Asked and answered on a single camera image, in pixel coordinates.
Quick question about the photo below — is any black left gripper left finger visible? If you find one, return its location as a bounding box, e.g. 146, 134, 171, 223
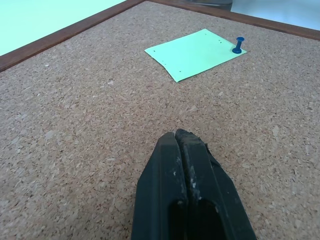
130, 131, 189, 240

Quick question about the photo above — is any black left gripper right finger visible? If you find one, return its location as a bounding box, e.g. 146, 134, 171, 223
174, 128, 258, 240

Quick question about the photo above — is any green paper note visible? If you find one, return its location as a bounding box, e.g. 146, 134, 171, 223
144, 28, 248, 84

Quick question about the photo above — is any blue pushpin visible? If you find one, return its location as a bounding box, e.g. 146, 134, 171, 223
231, 36, 246, 55

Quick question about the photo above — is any dark grey object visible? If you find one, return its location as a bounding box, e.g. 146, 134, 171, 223
191, 0, 234, 12

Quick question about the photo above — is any cork board with wooden frame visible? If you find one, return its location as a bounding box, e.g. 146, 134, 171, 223
0, 0, 320, 240

